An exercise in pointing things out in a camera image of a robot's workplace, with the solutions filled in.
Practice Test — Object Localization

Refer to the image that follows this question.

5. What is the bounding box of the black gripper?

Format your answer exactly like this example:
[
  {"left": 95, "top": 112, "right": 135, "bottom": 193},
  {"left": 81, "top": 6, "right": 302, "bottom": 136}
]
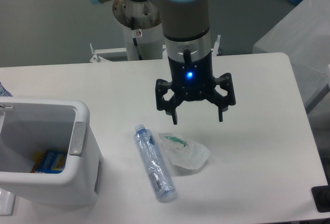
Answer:
[{"left": 155, "top": 53, "right": 236, "bottom": 125}]

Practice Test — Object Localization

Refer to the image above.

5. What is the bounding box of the clear plastic wrapper bag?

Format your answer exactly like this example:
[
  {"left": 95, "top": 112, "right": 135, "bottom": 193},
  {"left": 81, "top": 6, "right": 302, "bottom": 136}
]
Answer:
[{"left": 158, "top": 133, "right": 210, "bottom": 170}]

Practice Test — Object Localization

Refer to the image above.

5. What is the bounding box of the clear plastic water bottle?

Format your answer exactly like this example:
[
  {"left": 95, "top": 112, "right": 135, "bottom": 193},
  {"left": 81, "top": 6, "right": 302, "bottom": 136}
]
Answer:
[{"left": 134, "top": 124, "right": 175, "bottom": 202}]

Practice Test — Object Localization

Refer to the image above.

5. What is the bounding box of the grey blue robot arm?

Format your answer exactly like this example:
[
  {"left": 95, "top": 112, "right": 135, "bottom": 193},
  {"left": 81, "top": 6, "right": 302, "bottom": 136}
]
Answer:
[{"left": 90, "top": 0, "right": 236, "bottom": 122}]

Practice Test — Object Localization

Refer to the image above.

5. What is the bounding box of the white plastic trash can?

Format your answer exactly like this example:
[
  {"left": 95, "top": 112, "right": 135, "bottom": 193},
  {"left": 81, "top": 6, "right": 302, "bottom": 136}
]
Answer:
[{"left": 1, "top": 97, "right": 103, "bottom": 205}]

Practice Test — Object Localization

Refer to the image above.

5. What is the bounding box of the grey covered side table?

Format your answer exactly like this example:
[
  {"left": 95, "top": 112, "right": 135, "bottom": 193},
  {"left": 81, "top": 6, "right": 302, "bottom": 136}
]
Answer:
[{"left": 252, "top": 0, "right": 329, "bottom": 111}]

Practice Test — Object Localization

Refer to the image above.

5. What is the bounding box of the blue yellow snack package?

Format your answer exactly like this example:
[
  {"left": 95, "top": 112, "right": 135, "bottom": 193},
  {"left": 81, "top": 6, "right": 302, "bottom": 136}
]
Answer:
[{"left": 30, "top": 150, "right": 67, "bottom": 174}]

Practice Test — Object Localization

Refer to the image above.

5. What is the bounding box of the black device at edge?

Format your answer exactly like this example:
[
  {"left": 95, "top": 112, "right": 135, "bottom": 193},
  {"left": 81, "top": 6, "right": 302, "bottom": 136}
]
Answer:
[{"left": 311, "top": 185, "right": 329, "bottom": 213}]

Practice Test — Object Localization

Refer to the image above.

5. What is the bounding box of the blue patterned package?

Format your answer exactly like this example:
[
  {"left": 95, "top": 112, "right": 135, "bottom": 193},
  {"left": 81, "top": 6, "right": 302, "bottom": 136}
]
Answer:
[{"left": 0, "top": 83, "right": 12, "bottom": 97}]

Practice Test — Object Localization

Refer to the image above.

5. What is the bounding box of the clear plastic sheet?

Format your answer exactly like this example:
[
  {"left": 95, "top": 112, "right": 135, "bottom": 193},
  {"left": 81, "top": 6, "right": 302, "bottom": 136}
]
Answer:
[{"left": 1, "top": 188, "right": 15, "bottom": 216}]

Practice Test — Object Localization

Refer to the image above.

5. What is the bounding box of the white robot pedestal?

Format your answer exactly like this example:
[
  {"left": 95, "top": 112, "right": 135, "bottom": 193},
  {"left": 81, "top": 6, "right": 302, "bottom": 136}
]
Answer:
[{"left": 112, "top": 0, "right": 164, "bottom": 50}]

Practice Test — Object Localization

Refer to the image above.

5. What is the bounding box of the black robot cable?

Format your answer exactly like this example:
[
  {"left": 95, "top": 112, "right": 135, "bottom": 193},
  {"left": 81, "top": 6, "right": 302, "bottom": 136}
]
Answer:
[{"left": 130, "top": 16, "right": 143, "bottom": 61}]

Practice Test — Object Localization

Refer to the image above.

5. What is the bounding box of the white pedestal base frame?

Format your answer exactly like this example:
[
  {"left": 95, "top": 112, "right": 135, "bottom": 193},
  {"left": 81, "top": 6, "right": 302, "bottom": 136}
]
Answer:
[{"left": 89, "top": 34, "right": 222, "bottom": 63}]

